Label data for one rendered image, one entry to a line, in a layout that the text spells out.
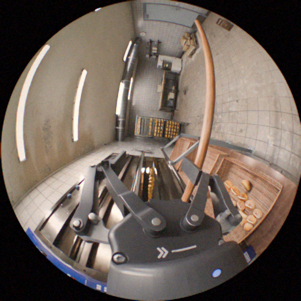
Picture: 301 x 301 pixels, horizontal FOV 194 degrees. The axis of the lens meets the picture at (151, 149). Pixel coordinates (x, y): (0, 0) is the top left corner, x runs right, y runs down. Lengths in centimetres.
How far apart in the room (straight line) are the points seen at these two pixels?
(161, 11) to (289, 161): 495
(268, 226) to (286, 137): 89
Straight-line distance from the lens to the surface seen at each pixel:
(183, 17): 482
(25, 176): 133
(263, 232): 91
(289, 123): 143
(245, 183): 80
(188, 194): 34
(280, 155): 137
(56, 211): 95
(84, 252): 69
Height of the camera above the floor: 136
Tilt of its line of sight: 4 degrees down
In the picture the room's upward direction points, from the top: 84 degrees counter-clockwise
